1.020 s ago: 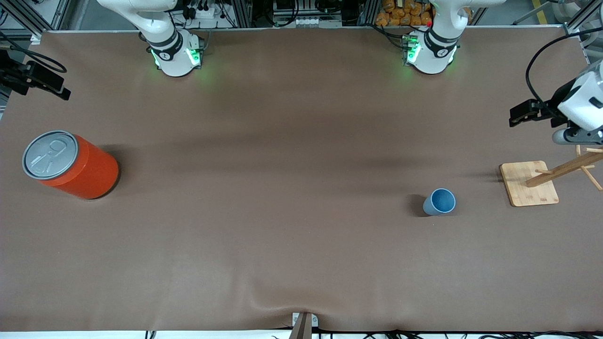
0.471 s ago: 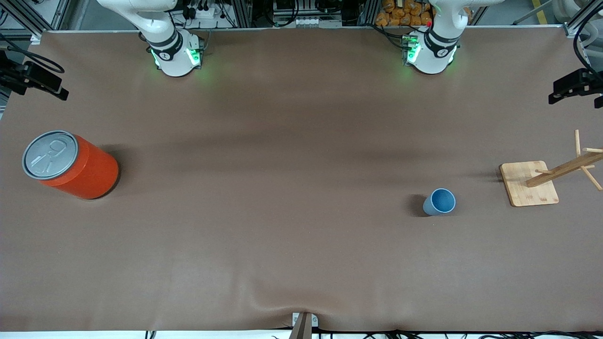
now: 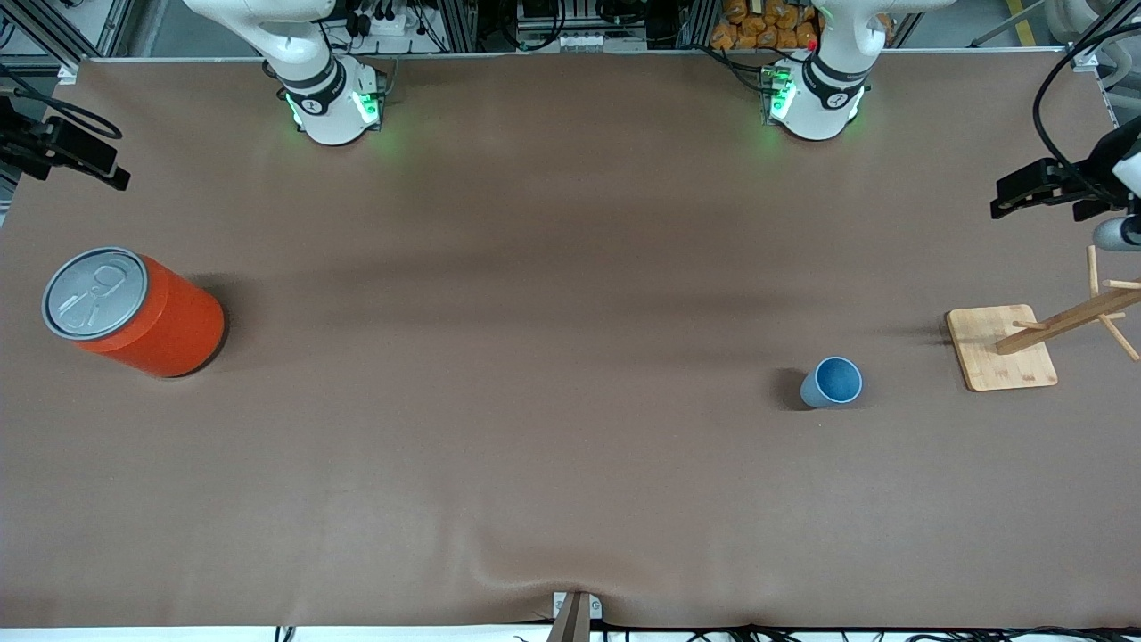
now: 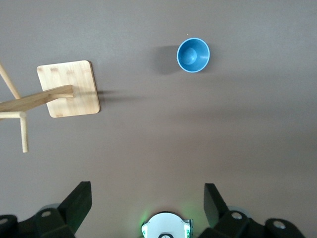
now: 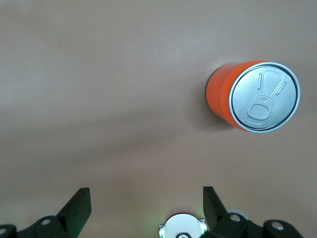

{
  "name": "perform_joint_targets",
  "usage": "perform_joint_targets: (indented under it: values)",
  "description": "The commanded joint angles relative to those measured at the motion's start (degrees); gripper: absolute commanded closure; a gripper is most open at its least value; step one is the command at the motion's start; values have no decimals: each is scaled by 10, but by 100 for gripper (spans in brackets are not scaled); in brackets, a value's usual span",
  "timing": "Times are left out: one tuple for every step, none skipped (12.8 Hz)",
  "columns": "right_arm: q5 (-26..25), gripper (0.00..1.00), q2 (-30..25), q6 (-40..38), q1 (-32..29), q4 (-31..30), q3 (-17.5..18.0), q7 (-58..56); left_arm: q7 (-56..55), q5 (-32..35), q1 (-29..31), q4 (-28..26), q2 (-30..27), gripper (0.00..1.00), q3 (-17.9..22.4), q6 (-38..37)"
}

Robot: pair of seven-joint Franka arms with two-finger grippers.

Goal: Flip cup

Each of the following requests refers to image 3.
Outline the wooden cup rack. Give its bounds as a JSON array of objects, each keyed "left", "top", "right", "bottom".
[{"left": 945, "top": 245, "right": 1141, "bottom": 393}]

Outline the light blue cup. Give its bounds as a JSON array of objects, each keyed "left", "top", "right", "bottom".
[{"left": 800, "top": 357, "right": 864, "bottom": 410}]

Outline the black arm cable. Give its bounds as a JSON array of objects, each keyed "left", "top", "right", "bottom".
[
  {"left": 0, "top": 62, "right": 124, "bottom": 142},
  {"left": 1032, "top": 22, "right": 1141, "bottom": 195}
]

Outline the white corrugated hose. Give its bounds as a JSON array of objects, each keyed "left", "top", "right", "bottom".
[{"left": 1043, "top": 0, "right": 1141, "bottom": 90}]

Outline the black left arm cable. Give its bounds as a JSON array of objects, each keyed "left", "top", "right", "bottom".
[{"left": 1032, "top": 22, "right": 1141, "bottom": 195}]

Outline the aluminium frame post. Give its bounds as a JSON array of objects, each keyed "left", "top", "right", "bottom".
[{"left": 437, "top": 0, "right": 479, "bottom": 54}]

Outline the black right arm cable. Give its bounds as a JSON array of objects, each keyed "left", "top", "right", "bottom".
[{"left": 0, "top": 62, "right": 124, "bottom": 142}]

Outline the white connector block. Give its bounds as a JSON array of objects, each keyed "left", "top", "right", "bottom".
[{"left": 556, "top": 33, "right": 648, "bottom": 54}]

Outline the orange can with silver lid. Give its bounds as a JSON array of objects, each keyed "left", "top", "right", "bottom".
[{"left": 42, "top": 247, "right": 226, "bottom": 378}]

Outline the brown table mat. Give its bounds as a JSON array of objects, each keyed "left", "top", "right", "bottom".
[{"left": 0, "top": 49, "right": 1141, "bottom": 630}]

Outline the white power strip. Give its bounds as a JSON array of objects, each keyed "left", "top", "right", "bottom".
[{"left": 349, "top": 12, "right": 413, "bottom": 38}]

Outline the bag of orange snacks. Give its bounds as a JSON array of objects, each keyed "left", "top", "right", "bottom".
[{"left": 710, "top": 0, "right": 823, "bottom": 51}]

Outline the metal table edge bracket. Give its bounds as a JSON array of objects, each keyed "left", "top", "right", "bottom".
[{"left": 546, "top": 590, "right": 603, "bottom": 642}]

